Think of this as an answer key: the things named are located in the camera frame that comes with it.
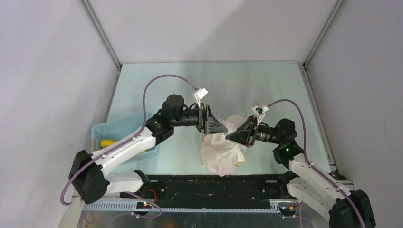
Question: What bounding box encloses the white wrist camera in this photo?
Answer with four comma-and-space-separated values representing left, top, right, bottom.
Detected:
251, 101, 269, 125
192, 88, 208, 108

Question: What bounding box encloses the left aluminium frame post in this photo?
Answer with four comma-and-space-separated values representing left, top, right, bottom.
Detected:
79, 0, 122, 71

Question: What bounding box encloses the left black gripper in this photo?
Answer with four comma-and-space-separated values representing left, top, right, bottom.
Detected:
171, 103, 226, 134

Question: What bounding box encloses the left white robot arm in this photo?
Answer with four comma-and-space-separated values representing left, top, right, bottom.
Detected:
68, 95, 227, 204

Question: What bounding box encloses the fake yellow lemon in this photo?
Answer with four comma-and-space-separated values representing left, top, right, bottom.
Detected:
99, 139, 116, 149

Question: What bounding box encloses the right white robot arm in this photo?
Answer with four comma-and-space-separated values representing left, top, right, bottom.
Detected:
226, 115, 376, 228

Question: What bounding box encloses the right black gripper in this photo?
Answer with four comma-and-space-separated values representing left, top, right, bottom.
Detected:
225, 115, 282, 148

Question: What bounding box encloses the aluminium frame post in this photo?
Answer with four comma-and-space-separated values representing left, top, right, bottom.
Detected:
79, 0, 122, 71
303, 0, 346, 70

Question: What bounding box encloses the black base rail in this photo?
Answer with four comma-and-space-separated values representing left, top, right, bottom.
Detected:
135, 174, 292, 209

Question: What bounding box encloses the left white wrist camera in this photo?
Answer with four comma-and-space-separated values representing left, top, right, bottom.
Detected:
192, 88, 208, 108

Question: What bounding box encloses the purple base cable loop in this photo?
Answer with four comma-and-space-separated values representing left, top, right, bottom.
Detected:
125, 192, 163, 219

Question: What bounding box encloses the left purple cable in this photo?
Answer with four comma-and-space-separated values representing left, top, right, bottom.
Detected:
60, 74, 199, 207

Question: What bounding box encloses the right aluminium frame post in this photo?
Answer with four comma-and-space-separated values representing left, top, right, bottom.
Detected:
303, 0, 346, 70

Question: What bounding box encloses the light blue plastic basket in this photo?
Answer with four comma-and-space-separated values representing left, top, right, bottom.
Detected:
91, 112, 144, 152

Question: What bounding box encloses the white plastic bag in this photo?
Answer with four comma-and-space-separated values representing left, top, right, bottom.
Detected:
200, 115, 246, 177

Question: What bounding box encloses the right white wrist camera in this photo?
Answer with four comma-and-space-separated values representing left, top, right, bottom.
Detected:
251, 101, 269, 125

